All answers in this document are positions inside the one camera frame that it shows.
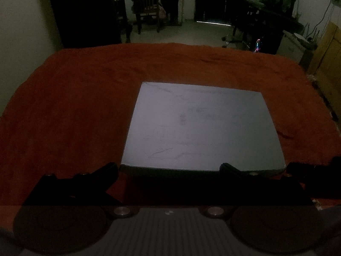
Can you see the yellow wooden panel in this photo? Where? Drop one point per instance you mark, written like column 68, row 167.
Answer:
column 329, row 56

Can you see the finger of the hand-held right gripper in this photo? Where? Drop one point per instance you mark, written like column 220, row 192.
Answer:
column 303, row 169

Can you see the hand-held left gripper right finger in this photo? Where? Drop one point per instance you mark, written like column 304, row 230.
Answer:
column 230, row 169

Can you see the dark computer desk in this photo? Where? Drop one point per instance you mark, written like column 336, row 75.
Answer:
column 271, row 18

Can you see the white storage box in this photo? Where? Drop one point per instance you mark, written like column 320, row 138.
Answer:
column 293, row 45

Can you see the computer case with coloured lights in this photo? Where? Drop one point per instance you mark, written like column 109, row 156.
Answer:
column 258, row 45

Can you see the white board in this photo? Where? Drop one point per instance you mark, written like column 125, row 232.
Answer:
column 202, row 122

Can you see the orange table cloth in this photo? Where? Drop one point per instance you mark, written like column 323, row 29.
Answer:
column 80, row 98

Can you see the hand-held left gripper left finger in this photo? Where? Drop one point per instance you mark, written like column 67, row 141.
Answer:
column 104, row 173

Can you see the wooden slat-back chair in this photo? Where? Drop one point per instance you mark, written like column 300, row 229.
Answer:
column 145, row 2

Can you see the black office chair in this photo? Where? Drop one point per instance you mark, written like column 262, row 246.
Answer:
column 239, row 29

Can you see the dark wardrobe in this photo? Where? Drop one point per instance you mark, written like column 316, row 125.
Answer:
column 80, row 10

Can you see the dark wooden chair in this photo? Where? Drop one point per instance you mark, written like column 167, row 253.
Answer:
column 120, row 13

